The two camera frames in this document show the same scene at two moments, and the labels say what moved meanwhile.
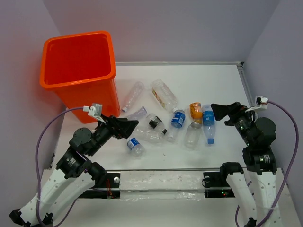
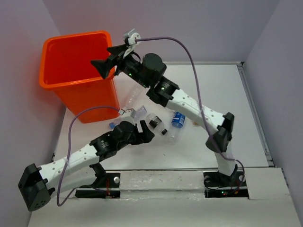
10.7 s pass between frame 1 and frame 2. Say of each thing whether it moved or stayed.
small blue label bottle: moved
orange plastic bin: stayed
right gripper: moved
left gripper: moved
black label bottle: stayed
